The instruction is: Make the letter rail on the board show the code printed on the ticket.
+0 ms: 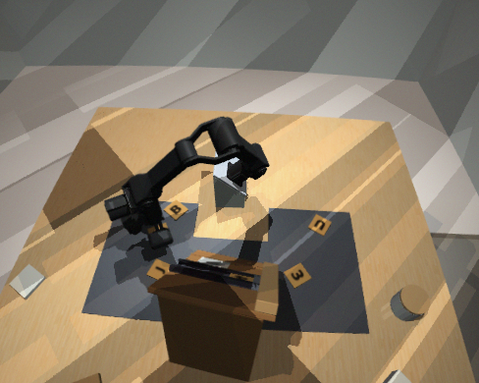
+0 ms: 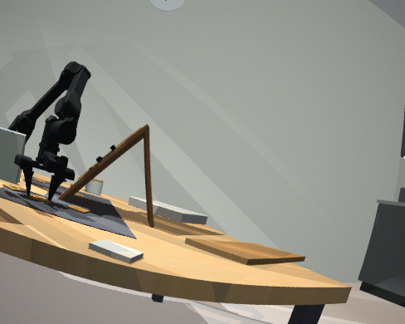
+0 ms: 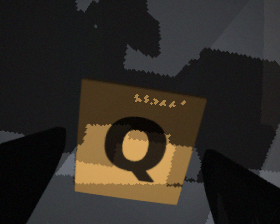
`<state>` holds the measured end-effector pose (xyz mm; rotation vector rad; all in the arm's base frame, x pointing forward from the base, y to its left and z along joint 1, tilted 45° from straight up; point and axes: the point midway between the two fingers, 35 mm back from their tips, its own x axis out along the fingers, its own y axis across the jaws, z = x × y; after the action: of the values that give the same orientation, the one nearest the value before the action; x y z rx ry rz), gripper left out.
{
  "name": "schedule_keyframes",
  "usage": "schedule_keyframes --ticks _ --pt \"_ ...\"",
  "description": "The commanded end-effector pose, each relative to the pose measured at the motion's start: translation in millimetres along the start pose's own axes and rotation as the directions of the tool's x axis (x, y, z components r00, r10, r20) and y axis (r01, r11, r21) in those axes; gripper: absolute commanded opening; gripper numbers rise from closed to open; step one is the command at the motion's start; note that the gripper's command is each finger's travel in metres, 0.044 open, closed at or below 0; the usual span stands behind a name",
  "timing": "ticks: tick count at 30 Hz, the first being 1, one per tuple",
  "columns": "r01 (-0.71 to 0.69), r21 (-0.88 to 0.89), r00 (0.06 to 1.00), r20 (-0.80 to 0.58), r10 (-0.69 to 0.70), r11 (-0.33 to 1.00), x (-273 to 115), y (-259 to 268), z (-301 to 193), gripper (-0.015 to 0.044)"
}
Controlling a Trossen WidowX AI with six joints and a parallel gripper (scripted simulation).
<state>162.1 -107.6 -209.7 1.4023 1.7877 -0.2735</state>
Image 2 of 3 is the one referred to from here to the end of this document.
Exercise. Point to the brown flat wooden board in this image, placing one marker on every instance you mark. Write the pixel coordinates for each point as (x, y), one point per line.
(245, 253)

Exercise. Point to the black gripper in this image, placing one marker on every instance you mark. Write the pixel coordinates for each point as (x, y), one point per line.
(27, 164)

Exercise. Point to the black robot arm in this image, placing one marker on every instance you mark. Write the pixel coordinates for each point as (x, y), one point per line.
(63, 130)

